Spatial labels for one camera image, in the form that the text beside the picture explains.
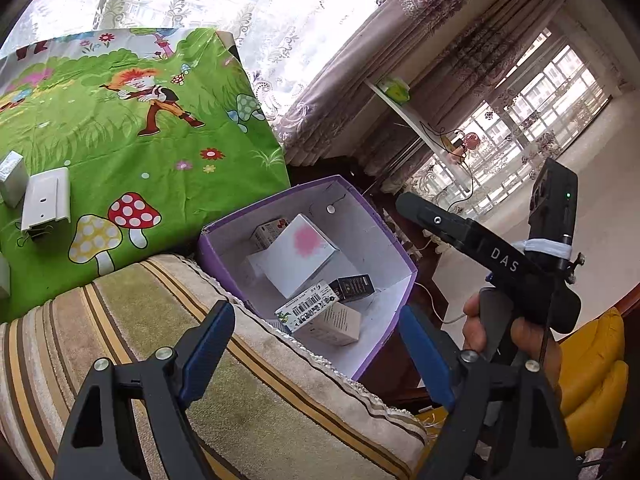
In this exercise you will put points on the white lace sheer curtain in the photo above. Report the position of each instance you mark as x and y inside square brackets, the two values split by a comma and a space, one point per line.
[283, 44]

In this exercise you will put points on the small white cube box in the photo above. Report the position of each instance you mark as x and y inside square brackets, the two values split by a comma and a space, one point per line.
[14, 179]

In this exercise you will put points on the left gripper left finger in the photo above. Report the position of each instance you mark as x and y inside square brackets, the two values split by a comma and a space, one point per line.
[100, 439]

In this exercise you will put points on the pink floral curtain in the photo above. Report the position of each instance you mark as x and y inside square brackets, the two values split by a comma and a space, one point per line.
[451, 53]

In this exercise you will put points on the white shelf board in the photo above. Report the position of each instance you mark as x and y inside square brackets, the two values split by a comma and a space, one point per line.
[414, 121]

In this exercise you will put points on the black small box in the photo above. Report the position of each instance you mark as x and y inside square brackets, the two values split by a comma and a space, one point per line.
[352, 288]

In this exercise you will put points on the white plastic wall device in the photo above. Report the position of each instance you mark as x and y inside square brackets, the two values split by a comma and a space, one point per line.
[47, 199]

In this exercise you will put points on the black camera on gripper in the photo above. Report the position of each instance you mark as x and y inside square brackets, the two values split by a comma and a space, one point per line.
[552, 211]

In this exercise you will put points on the purple storage box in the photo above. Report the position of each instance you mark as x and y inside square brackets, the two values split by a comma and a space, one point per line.
[226, 250]

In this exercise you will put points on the white barcode medicine box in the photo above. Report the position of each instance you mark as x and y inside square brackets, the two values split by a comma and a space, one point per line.
[303, 308]

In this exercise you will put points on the green cartoon tablecloth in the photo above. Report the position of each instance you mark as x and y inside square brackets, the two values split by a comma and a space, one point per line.
[161, 133]

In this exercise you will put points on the right human hand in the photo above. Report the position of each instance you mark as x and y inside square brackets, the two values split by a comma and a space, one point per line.
[528, 337]

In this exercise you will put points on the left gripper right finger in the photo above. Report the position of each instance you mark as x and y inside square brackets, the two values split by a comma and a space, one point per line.
[503, 422]

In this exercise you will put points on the beige cardboard box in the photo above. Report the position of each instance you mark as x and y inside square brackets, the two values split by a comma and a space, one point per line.
[338, 325]

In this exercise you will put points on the striped sofa cushion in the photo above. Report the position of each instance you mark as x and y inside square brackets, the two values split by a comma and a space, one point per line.
[272, 410]

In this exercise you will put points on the white box pink print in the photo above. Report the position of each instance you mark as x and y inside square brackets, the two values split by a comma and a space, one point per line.
[295, 256]

